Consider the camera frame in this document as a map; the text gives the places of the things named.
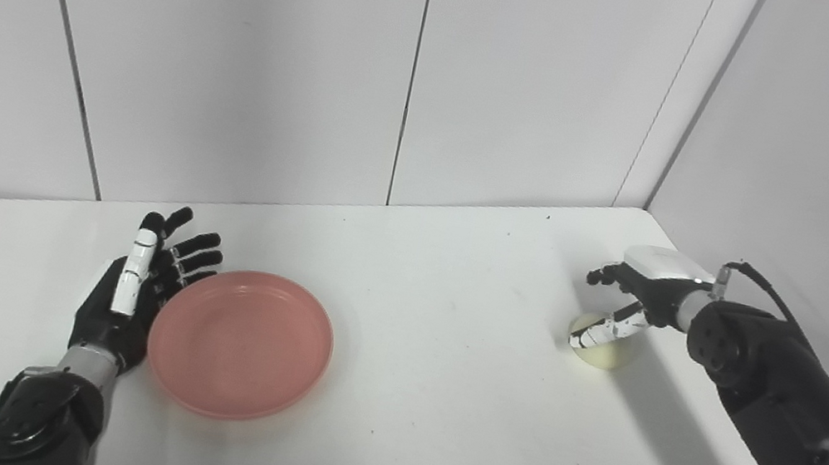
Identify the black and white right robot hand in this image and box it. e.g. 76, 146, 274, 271
568, 234, 720, 371

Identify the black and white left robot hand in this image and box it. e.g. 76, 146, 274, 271
64, 192, 230, 389

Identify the cream steamed bun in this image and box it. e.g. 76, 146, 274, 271
564, 308, 645, 375

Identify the pink round plate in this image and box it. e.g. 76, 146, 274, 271
137, 255, 344, 436

